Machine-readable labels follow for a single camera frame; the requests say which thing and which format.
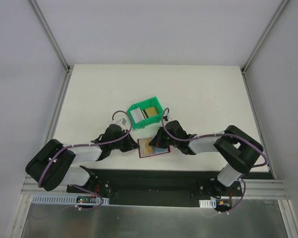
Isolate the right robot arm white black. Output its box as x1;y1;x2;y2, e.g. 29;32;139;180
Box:
149;120;267;196

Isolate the right aluminium frame post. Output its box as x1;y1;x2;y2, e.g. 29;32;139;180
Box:
241;0;291;75

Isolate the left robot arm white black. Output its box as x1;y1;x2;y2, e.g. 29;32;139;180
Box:
25;124;139;193

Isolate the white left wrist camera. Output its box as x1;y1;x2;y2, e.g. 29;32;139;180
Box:
113;118;127;127

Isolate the gold card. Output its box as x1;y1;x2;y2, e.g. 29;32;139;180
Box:
142;107;158;119
139;138;153;157

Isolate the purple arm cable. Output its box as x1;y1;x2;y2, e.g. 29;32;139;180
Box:
31;110;135;219
161;108;268;219

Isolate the white cable duct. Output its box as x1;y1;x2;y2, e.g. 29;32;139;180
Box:
32;195;109;206
199;199;217;209

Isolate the green plastic bin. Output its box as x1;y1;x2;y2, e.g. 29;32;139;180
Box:
127;97;163;129

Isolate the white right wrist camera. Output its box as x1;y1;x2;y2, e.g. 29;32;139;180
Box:
162;109;170;121

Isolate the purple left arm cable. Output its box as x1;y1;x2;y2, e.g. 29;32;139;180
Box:
31;110;135;219

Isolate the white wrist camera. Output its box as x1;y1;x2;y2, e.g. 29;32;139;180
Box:
162;109;170;121
113;118;127;127

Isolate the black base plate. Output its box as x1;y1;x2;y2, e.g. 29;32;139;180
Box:
66;169;241;206

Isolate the red leather card holder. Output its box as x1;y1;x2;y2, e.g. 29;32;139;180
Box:
137;137;170;158

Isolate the left aluminium frame post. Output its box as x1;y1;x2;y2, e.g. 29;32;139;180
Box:
27;0;71;73

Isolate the right white cable duct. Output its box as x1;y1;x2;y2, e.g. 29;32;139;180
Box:
199;199;217;209

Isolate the left white cable duct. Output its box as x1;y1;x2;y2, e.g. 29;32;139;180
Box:
32;195;109;206

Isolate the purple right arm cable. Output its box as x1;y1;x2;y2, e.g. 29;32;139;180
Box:
161;108;268;219

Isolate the aluminium frame post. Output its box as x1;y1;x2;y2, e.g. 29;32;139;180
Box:
27;0;71;73
241;0;291;75

